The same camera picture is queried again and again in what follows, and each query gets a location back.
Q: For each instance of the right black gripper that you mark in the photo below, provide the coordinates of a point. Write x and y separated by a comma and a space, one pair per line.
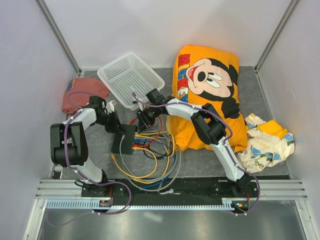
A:
142, 116

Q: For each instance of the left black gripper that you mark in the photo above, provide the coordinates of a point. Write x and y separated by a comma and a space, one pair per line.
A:
116, 126

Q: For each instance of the black network switch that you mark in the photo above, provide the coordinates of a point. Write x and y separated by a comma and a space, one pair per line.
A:
124, 139

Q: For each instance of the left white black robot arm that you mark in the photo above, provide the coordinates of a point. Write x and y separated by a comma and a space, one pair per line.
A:
68, 144

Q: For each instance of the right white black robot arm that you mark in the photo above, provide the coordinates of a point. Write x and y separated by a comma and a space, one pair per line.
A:
209, 127

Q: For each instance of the white plastic basket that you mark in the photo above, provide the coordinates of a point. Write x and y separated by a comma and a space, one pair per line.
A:
129, 74

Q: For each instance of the folded red shirt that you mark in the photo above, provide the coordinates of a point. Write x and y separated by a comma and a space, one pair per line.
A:
79, 91

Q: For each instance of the orange Mickey Mouse shirt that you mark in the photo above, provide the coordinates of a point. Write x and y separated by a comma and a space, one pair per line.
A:
202, 75

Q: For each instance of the cream patterned cloth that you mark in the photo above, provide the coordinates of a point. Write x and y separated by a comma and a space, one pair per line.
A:
268, 144

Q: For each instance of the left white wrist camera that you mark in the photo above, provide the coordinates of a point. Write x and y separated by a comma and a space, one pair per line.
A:
110, 106

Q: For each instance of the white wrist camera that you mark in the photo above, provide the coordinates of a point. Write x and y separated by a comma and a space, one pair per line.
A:
142, 106
110, 106

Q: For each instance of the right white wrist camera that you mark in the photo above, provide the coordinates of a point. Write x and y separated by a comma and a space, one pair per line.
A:
142, 106

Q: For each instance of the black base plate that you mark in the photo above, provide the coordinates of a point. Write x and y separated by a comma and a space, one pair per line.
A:
214, 187

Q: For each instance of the grey slotted cable duct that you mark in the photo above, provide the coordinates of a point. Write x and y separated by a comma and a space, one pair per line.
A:
100, 205

